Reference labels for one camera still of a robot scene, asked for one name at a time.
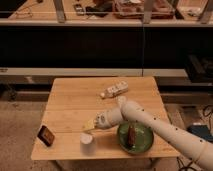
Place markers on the yellow sponge gripper tip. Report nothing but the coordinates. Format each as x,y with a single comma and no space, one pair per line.
89,125

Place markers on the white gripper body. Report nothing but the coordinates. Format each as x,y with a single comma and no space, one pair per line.
101,121

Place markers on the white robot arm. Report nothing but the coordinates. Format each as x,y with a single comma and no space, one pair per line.
191,146

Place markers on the black brown eraser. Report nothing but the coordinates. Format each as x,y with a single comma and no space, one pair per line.
46,136

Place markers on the translucent plastic cup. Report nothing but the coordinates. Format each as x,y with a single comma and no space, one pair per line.
87,144

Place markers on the wooden table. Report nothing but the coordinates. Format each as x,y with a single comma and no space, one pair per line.
73,101

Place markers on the green plate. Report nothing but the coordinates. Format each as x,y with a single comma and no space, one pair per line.
144,138

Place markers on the white plastic bottle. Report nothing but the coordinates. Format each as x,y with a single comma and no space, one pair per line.
114,90

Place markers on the blue box on floor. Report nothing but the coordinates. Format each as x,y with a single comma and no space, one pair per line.
201,131

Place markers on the black device on right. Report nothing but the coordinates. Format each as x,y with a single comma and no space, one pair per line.
199,69

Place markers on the plastic tray on bench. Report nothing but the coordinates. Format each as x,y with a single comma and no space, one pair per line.
162,9

